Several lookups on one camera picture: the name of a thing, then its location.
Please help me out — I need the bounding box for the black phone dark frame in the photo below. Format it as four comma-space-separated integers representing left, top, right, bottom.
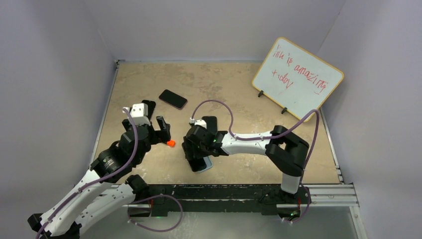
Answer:
188, 158, 208, 172

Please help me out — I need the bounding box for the light blue phone case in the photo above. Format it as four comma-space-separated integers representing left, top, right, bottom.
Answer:
199, 156, 213, 172

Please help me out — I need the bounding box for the black phone silver frame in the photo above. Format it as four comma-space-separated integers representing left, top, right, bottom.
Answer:
202, 116, 218, 134

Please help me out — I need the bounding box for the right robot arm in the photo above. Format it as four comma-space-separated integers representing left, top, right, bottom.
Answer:
182, 125, 310, 203

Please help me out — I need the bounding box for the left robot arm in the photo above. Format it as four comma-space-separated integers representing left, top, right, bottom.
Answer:
28, 115, 171, 239

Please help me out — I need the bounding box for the small black phone case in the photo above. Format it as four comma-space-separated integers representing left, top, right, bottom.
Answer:
142, 100, 156, 120

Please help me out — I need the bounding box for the phone in purple case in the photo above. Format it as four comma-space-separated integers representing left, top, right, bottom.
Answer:
159, 89, 188, 110

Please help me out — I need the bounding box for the black orange highlighter marker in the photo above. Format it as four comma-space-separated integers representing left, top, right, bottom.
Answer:
166, 140, 176, 147

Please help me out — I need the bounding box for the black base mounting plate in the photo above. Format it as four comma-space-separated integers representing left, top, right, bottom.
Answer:
128, 184, 312, 221

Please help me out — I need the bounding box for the whiteboard with red writing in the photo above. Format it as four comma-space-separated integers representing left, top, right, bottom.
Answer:
252, 37, 344, 121

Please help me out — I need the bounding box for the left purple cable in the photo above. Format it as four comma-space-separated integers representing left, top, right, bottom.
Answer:
34, 107, 184, 239

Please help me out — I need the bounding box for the purple cable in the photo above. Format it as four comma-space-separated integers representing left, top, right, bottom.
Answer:
190, 99, 320, 225
34, 107, 184, 239

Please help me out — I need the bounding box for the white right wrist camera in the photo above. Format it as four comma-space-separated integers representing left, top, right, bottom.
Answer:
189, 118, 207, 129

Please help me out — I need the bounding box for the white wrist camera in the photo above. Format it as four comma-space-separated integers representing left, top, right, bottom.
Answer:
189, 118, 207, 129
122, 103, 151, 126

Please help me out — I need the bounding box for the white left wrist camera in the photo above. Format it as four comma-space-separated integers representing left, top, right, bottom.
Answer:
122, 103, 151, 126

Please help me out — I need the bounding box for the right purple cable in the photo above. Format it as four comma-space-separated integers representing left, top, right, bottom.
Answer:
190, 99, 320, 225

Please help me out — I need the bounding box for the aluminium frame rail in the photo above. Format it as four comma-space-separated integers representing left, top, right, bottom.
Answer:
58, 183, 368, 239

